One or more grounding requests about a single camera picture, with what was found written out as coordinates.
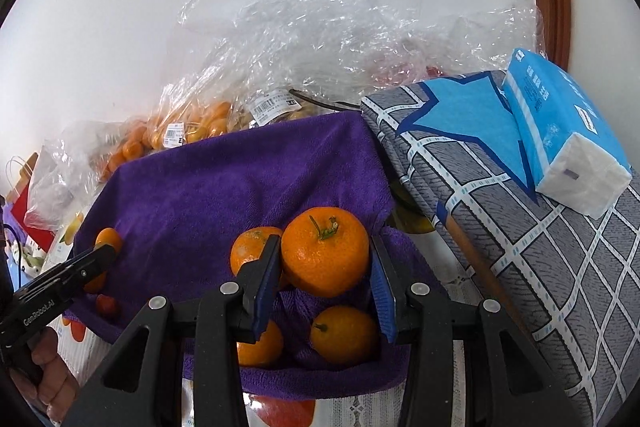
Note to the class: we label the small red fruit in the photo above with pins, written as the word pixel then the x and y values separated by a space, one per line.
pixel 106 307

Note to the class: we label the clear bag of red fruits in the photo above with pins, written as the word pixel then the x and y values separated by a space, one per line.
pixel 400 72

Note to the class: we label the red paper bag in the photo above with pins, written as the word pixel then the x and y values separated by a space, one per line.
pixel 22 212

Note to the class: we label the person's left hand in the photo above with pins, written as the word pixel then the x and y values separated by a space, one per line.
pixel 55 387

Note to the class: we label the fruit-print tablecloth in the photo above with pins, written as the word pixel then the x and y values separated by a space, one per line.
pixel 360 407

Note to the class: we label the white plastic bag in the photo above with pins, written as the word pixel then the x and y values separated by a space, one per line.
pixel 55 187

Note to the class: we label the grey checked folded cloth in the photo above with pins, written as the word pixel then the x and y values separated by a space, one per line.
pixel 525 267

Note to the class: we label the purple cloth-lined tray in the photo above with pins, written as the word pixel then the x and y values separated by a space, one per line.
pixel 200 187

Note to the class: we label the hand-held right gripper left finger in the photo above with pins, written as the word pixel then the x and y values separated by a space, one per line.
pixel 267 289

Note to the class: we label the crumpled clear plastic bag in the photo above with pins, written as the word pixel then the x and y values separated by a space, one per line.
pixel 325 32

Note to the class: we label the clear bag of oranges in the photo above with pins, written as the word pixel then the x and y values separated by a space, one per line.
pixel 190 122

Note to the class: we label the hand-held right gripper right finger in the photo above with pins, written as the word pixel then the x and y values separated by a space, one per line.
pixel 382 302

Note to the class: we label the large stemmed orange fruit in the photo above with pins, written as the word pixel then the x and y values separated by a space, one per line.
pixel 325 252

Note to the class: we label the blue tissue pack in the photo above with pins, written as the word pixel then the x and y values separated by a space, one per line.
pixel 555 127

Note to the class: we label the clear bag of tan fruits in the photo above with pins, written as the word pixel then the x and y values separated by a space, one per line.
pixel 280 104

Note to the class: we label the round orange fruit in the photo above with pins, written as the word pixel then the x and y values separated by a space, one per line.
pixel 111 238
pixel 265 352
pixel 247 249
pixel 345 337

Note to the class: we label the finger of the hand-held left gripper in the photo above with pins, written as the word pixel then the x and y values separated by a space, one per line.
pixel 90 262

